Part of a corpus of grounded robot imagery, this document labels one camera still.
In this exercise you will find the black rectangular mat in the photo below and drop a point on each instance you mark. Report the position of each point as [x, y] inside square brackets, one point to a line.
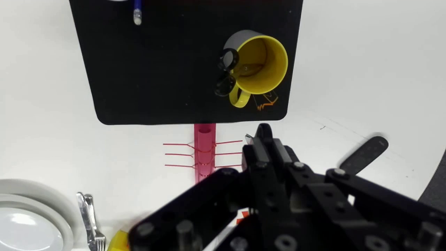
[157, 70]

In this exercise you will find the small white plate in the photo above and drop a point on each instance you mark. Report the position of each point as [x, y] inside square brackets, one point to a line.
[22, 231]

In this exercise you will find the red plastic rack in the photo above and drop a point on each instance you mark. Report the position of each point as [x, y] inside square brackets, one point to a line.
[203, 148]

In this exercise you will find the large white plate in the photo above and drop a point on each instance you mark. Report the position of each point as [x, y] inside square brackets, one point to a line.
[49, 195]

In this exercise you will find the blue pen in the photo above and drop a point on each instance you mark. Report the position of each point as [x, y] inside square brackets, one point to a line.
[136, 11]

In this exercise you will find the black marker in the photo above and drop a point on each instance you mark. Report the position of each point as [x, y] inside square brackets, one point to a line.
[364, 155]

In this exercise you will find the red cube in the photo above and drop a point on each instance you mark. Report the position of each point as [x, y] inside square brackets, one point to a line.
[240, 217]

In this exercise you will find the white mug yellow inside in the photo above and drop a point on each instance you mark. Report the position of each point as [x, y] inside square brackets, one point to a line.
[273, 60]

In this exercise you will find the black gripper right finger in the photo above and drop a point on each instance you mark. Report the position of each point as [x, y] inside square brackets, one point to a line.
[290, 169]

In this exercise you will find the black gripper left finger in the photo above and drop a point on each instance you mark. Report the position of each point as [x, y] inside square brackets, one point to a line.
[258, 160]

